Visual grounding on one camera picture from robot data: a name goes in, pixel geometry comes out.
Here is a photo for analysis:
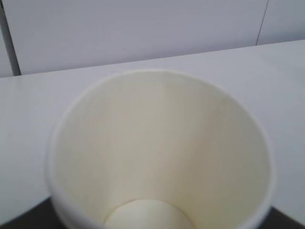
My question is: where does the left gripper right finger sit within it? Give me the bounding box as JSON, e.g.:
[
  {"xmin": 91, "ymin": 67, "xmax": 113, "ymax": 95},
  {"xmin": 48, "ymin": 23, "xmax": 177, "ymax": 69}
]
[{"xmin": 265, "ymin": 207, "xmax": 305, "ymax": 229}]

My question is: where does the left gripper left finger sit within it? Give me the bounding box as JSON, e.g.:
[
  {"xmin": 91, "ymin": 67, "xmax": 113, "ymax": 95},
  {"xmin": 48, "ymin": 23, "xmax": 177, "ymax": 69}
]
[{"xmin": 0, "ymin": 198, "xmax": 65, "ymax": 229}]

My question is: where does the white paper cup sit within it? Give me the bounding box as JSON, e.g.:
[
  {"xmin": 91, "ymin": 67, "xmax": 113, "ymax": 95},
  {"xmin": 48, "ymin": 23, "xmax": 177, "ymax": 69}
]
[{"xmin": 46, "ymin": 70, "xmax": 275, "ymax": 229}]

